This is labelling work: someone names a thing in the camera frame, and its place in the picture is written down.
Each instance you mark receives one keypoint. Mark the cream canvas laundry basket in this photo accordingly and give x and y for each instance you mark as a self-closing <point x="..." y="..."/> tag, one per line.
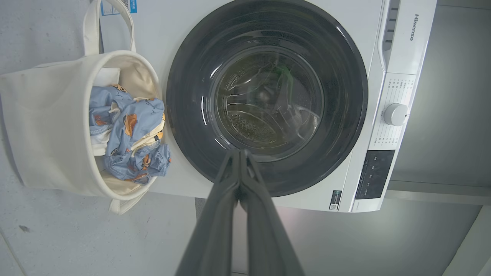
<point x="46" y="126"/>

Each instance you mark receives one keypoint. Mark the blue energy label sticker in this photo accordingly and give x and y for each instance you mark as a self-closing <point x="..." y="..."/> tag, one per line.
<point x="115" y="7"/>

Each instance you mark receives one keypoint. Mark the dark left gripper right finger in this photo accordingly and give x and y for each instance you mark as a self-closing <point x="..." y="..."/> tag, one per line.
<point x="268" y="237"/>

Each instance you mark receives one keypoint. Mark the small QR code sticker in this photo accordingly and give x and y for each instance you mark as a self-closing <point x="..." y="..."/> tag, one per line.
<point x="335" y="200"/>

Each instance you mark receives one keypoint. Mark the blue patterned garment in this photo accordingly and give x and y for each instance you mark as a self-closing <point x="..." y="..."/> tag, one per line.
<point x="142" y="119"/>

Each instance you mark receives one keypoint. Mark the white front-load washing machine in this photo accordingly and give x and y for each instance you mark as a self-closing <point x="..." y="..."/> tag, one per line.
<point x="161" y="34"/>

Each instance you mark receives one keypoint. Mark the washing machine door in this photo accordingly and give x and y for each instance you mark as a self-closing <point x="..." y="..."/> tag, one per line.
<point x="191" y="115"/>

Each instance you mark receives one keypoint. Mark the white round control knob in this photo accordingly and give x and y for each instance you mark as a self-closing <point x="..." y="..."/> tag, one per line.
<point x="396" y="114"/>

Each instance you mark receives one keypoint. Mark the white detergent drawer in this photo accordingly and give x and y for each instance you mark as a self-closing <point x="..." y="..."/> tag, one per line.
<point x="412" y="46"/>

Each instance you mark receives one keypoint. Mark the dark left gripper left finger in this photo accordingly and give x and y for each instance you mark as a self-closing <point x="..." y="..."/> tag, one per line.
<point x="215" y="237"/>

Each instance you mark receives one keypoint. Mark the black washer display panel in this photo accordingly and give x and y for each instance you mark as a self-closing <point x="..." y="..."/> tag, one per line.
<point x="374" y="174"/>

